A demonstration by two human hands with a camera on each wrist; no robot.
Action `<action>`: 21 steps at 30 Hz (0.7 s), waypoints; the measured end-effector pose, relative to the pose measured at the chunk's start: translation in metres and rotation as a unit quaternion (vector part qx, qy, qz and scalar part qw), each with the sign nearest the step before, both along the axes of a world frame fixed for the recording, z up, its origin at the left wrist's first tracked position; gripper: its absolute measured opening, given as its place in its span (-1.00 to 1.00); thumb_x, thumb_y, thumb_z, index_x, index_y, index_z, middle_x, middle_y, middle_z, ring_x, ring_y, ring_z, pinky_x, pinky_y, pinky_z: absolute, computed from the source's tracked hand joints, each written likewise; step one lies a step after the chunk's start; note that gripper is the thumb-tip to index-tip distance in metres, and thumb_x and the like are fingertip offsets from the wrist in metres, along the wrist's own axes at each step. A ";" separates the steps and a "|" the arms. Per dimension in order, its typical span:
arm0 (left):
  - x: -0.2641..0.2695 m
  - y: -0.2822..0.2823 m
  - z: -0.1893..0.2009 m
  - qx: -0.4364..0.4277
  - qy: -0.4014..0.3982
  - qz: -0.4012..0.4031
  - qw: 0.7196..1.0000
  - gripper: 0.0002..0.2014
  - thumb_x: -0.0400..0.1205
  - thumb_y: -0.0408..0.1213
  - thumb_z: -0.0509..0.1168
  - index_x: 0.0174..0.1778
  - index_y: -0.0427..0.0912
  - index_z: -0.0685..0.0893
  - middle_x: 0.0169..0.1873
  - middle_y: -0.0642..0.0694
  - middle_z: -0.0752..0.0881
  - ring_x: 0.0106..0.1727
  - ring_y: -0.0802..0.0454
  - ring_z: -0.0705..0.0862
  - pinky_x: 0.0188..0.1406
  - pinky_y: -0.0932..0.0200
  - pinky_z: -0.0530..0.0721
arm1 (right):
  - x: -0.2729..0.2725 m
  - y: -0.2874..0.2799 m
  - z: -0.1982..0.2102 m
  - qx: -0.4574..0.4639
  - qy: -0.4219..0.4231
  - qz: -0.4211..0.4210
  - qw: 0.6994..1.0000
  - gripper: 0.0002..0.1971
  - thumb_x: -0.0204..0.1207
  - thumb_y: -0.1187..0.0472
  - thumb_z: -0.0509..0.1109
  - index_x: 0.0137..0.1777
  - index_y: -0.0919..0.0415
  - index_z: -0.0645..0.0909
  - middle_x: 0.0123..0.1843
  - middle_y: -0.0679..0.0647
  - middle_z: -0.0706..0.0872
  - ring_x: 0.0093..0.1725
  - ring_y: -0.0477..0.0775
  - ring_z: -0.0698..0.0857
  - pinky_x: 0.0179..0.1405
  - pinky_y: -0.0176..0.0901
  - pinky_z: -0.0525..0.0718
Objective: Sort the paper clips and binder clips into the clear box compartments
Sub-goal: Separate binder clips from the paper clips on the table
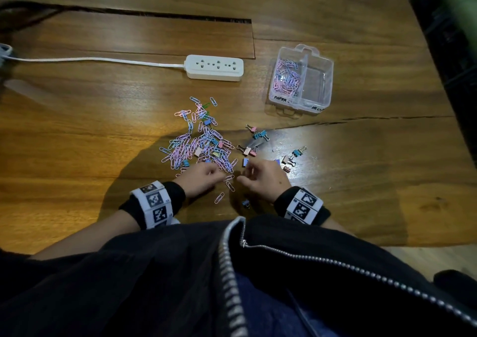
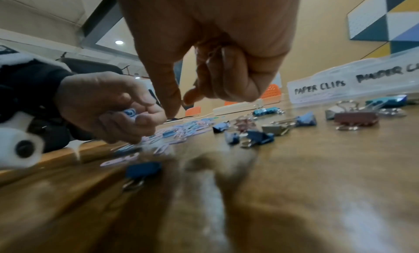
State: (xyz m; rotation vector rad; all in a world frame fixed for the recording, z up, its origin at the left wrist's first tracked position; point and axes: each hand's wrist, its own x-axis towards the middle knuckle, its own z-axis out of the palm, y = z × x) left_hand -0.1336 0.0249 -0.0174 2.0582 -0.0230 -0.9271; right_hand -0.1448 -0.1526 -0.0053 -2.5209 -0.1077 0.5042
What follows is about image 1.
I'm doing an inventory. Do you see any person's left hand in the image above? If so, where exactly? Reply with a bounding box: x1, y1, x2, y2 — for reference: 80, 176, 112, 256
172, 161, 226, 199

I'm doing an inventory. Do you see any person's right hand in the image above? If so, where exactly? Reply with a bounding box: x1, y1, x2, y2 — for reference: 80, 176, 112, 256
237, 158, 292, 204

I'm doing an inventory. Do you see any pile of pastel paper clips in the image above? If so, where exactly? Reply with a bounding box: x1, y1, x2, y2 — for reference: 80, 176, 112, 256
272, 59, 302, 97
159, 96, 239, 205

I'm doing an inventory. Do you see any scatter of small binder clips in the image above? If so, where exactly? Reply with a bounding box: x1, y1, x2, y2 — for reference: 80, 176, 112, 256
237, 124, 308, 210

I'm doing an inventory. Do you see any clear plastic compartment box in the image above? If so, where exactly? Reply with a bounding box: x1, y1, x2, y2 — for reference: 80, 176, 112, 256
268, 43, 334, 117

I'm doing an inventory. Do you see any person's left forearm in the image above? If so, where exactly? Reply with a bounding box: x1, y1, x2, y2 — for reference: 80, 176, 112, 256
29, 209, 142, 261

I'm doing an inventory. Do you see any person's right forearm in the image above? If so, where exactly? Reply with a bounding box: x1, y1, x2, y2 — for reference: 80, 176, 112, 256
321, 217, 355, 237

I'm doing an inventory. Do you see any white power strip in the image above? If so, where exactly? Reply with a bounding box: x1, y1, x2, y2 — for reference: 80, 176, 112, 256
184, 54, 245, 83

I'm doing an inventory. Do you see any black zip jacket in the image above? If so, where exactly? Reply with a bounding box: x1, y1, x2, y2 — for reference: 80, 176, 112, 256
0, 215, 477, 337

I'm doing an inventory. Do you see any grey power adapter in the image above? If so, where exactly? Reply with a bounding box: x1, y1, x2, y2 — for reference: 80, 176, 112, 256
0, 43, 14, 67

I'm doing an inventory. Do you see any white power strip cable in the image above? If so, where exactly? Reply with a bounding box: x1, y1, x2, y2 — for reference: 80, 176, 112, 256
5, 56, 186, 69

